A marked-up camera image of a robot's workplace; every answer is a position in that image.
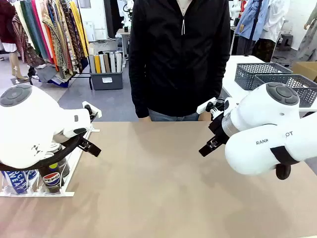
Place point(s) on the black stool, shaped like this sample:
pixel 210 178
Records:
pixel 284 39

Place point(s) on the person's left forearm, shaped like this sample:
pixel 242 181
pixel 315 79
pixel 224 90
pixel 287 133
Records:
pixel 221 81

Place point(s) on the person's left hand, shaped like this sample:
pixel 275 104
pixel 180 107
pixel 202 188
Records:
pixel 204 117

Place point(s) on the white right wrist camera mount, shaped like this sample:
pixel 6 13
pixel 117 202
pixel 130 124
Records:
pixel 204 106

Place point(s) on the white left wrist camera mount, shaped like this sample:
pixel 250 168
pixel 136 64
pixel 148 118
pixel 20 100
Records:
pixel 98 113

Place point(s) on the dark patterned hanging garment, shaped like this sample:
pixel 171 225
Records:
pixel 71 37

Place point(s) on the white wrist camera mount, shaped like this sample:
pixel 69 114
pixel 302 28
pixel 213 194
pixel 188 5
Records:
pixel 204 106
pixel 98 113

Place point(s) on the white shirt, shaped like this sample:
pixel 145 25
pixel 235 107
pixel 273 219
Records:
pixel 275 19

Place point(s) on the grey cloth pile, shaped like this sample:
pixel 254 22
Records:
pixel 47 74

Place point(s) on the yellow hanging garment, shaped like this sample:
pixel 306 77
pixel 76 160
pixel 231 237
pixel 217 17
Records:
pixel 79 24

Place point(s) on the grey fabric roll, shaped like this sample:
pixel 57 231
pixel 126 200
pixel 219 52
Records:
pixel 91 64

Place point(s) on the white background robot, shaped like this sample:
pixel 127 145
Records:
pixel 125 10

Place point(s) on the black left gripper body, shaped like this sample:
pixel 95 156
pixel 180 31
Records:
pixel 93 116

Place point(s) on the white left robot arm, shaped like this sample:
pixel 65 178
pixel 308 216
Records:
pixel 24 124

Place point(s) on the person's right hand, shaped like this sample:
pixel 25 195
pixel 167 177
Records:
pixel 144 119

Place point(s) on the yellow fabric roll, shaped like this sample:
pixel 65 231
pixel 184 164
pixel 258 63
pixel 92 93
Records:
pixel 97 64

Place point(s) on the black clothes rack frame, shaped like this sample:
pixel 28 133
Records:
pixel 81 77

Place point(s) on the pink hanging garment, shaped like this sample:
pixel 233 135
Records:
pixel 40 27

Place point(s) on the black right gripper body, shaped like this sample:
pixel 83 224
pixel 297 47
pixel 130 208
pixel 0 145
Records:
pixel 219 129

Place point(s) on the white skirt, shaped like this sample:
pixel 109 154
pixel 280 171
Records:
pixel 8 47

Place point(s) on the grey storage bin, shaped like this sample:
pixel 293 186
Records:
pixel 106 83

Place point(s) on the dark red garment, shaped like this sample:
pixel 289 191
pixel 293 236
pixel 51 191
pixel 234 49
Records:
pixel 6 22

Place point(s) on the brown patterned dress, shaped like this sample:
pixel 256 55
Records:
pixel 24 44

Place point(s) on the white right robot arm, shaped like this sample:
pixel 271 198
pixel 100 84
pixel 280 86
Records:
pixel 260 111

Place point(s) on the cream hanging garment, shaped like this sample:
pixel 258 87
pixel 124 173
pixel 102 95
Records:
pixel 21 17

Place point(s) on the white air purifier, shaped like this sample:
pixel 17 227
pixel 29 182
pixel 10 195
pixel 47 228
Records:
pixel 89 31

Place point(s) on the grey plastic basket with sticker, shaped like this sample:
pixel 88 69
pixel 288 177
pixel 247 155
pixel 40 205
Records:
pixel 307 95

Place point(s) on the dark patterned skirt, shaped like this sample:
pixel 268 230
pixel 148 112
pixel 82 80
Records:
pixel 265 49

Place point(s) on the white mannequin torso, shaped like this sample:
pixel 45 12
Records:
pixel 235 8

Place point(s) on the teal hanging garment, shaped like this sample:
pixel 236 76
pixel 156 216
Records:
pixel 34 27

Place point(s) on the checkered fabric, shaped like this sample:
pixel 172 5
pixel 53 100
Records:
pixel 60 79

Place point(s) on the brown fabric roll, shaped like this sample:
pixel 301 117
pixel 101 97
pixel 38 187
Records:
pixel 107 63

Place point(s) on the white fabric roll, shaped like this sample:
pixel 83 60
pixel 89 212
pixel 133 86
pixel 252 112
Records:
pixel 119 62
pixel 112 62
pixel 102 63

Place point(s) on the orange hanging garment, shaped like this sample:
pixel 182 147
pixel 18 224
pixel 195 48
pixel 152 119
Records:
pixel 50 49

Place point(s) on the black partition panel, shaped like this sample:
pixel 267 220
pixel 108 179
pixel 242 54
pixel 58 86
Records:
pixel 111 17

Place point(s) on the background work table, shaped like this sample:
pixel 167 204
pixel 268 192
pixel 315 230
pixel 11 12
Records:
pixel 123 34

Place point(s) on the black stand pole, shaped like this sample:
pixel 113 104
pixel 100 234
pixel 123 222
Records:
pixel 256 15

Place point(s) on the cardboard box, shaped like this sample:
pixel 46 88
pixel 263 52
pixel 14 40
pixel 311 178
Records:
pixel 307 68

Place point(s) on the white can dispenser rack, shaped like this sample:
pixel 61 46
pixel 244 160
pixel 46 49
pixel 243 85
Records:
pixel 49 194

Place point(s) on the grey skirt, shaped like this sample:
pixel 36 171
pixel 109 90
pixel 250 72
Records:
pixel 244 45

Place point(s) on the small black box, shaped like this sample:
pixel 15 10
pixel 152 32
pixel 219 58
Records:
pixel 126 29

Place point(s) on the blue Pocari Sweat can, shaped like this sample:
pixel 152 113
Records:
pixel 15 182
pixel 31 176

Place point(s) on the white side table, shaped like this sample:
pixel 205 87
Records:
pixel 232 72

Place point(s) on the green hanging garment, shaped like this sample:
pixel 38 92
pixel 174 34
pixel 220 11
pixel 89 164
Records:
pixel 26 15

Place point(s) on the person in black jacket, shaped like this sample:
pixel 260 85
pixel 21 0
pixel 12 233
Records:
pixel 178 62

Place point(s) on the person's right forearm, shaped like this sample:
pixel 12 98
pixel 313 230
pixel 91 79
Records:
pixel 138 99

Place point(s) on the mannequin legs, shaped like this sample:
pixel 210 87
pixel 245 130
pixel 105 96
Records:
pixel 15 64

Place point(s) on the blue shirt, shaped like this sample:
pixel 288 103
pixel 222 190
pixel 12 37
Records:
pixel 250 17

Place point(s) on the beige patterned hanging garment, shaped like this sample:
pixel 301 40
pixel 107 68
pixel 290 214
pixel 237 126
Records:
pixel 55 44

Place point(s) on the mannequin in grey dress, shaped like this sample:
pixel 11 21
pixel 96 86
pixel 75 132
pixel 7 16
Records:
pixel 309 42

